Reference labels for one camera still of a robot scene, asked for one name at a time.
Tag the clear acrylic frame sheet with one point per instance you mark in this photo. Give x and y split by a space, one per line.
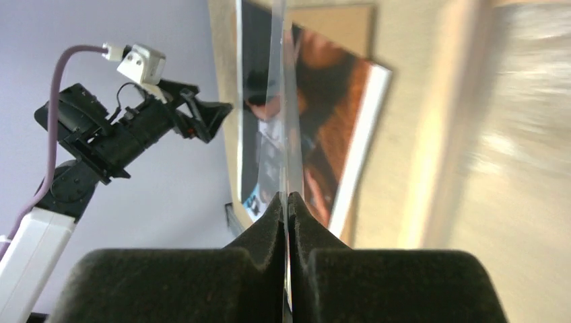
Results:
282 84

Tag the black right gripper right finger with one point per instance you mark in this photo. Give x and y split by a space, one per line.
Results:
332 282

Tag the glossy printed photo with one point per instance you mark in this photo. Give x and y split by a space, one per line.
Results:
257 131

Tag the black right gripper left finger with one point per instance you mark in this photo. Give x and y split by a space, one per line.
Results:
241 282

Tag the brown cardboard backing board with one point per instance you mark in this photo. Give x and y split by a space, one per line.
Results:
339 31

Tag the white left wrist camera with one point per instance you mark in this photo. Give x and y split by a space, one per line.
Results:
139 63

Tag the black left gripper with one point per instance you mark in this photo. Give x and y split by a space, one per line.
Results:
107 147

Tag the wooden picture frame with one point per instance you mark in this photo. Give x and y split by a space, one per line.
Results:
492 151

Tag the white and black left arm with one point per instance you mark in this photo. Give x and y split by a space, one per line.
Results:
35 248

